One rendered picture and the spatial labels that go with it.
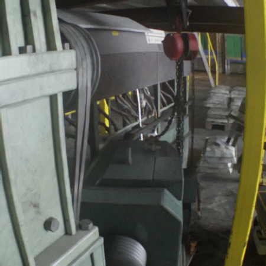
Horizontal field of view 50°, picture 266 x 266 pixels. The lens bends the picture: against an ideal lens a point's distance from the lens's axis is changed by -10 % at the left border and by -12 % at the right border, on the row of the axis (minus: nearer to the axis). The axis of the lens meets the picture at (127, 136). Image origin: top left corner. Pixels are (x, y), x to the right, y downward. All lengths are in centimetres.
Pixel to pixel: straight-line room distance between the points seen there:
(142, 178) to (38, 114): 56
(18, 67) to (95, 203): 60
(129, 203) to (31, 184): 43
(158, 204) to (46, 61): 60
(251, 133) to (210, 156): 211
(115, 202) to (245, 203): 71
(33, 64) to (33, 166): 23
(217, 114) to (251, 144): 385
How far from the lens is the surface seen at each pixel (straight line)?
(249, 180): 148
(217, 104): 523
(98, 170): 131
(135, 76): 223
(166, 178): 114
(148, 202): 104
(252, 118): 139
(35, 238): 76
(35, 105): 69
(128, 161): 127
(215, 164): 350
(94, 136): 182
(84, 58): 81
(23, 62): 62
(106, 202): 105
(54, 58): 69
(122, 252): 103
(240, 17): 332
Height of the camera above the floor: 133
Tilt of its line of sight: 16 degrees down
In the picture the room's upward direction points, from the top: 2 degrees counter-clockwise
